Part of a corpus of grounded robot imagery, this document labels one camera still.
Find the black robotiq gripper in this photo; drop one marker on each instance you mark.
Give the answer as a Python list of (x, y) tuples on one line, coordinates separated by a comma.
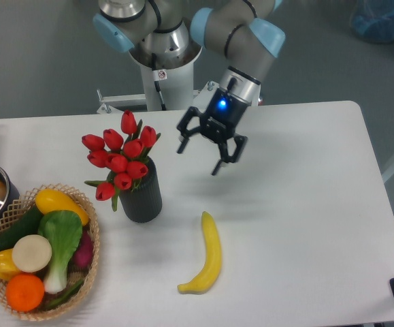
[(223, 117)]

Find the red tulip bouquet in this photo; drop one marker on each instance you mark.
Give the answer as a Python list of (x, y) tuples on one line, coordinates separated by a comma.
[(124, 153)]

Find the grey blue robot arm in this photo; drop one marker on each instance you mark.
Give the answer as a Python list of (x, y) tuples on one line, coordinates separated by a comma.
[(165, 45)]

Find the dark grey ribbed vase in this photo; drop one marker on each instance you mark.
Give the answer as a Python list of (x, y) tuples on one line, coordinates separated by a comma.
[(145, 203)]

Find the yellow banana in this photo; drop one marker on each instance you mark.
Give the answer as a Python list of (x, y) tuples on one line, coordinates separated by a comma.
[(211, 269)]

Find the green bok choy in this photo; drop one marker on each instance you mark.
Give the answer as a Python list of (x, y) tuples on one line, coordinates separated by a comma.
[(63, 230)]

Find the yellow squash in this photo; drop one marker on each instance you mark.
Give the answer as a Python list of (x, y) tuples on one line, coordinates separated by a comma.
[(48, 200)]

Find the purple sweet potato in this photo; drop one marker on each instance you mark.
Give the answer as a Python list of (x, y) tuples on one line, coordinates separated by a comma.
[(83, 255)]

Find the woven wicker basket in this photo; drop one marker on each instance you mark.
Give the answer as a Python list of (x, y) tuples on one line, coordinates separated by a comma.
[(13, 213)]

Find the blue plastic bag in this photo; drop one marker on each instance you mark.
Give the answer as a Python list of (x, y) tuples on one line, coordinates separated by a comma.
[(373, 21)]

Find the dark green cucumber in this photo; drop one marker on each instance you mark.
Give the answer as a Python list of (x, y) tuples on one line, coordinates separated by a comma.
[(28, 224)]

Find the green chili pepper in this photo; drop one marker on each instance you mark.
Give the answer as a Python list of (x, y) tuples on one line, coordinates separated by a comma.
[(64, 297)]

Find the orange fruit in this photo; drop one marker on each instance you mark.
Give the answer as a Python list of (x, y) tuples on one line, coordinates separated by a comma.
[(24, 292)]

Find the yellow bell pepper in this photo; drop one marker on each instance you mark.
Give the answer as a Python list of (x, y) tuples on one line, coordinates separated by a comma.
[(8, 269)]

